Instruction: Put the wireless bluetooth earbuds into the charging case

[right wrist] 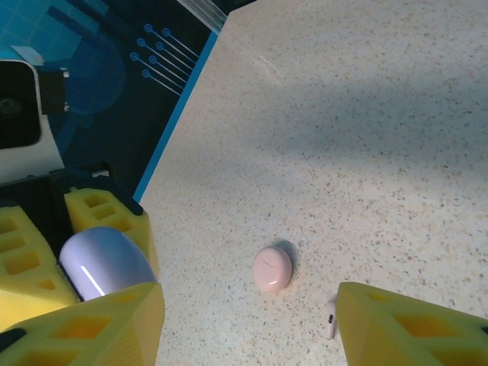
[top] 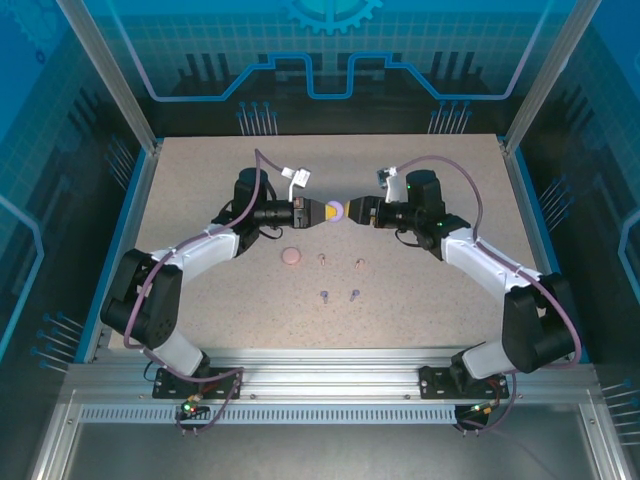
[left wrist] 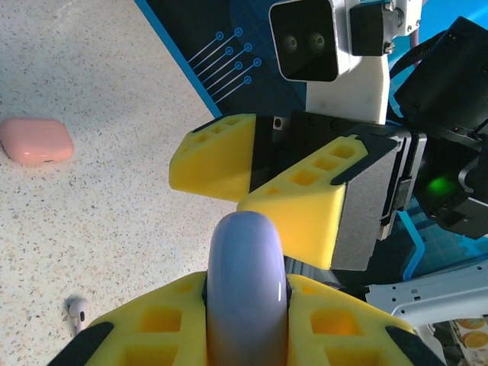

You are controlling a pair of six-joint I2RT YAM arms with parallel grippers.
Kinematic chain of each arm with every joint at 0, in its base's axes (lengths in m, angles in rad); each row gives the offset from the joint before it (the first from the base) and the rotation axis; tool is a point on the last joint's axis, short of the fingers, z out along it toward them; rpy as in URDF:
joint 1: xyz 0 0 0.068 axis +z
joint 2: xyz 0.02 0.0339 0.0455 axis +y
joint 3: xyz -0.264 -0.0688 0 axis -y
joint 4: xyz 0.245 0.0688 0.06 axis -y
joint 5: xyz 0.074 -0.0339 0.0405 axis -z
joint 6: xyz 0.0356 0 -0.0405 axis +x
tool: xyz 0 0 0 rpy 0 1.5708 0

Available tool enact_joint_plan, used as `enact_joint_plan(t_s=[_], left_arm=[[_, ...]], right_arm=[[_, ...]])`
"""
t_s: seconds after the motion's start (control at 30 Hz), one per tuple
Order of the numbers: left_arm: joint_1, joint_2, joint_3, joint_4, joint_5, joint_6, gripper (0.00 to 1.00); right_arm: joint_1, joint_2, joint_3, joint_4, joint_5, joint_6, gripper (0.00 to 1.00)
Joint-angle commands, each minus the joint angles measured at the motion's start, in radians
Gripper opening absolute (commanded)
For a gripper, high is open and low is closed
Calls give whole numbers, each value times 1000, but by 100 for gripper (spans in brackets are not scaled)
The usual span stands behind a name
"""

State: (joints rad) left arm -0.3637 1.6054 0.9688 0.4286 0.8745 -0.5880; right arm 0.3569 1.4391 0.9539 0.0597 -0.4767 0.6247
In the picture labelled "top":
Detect grey metal shelf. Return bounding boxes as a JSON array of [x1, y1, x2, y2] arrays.
[[32, 402, 629, 480]]

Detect blue aluminium table side rail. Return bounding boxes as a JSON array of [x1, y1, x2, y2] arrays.
[[74, 142, 164, 364], [501, 142, 591, 364]]

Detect aluminium mounting rail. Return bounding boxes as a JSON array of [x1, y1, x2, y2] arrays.
[[64, 347, 604, 407]]

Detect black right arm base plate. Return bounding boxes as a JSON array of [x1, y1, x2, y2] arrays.
[[418, 364, 506, 401]]

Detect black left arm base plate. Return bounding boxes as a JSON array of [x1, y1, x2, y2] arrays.
[[152, 366, 245, 401]]

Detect aluminium frame post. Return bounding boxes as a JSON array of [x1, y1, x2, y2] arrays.
[[501, 0, 594, 157], [55, 0, 164, 157]]

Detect slotted grey cable duct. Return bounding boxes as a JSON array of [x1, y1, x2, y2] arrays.
[[78, 405, 459, 425]]

